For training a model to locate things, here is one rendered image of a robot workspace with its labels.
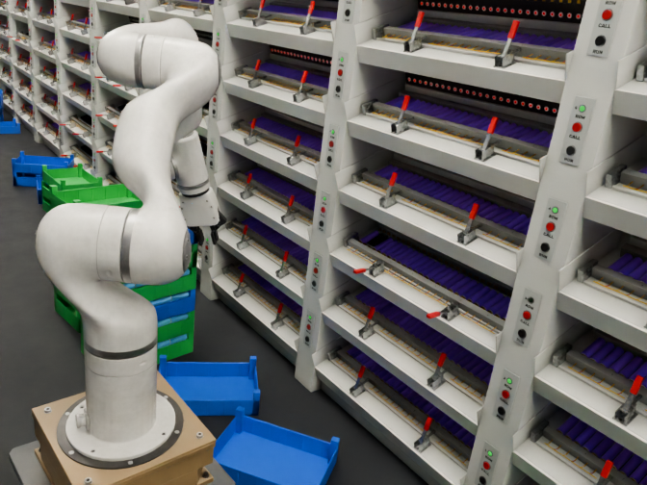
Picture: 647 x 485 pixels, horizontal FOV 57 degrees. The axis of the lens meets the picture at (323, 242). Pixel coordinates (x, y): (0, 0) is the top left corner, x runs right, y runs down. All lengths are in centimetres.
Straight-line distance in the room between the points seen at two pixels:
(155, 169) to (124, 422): 44
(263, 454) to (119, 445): 64
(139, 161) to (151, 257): 17
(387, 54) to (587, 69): 53
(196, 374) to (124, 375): 95
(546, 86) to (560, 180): 18
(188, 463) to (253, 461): 55
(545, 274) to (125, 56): 90
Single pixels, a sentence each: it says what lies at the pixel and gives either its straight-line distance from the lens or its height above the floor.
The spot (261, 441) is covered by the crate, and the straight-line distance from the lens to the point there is 176.
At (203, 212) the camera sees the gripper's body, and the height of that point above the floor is 59.
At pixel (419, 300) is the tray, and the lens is 152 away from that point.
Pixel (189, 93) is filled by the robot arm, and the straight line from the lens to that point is 114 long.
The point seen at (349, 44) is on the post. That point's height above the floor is 106.
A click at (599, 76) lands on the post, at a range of 119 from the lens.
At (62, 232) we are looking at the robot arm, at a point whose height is 78.
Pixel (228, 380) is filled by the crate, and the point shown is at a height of 0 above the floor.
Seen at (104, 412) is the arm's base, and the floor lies 45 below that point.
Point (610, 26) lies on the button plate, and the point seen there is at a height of 116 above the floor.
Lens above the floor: 112
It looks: 21 degrees down
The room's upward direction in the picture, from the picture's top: 7 degrees clockwise
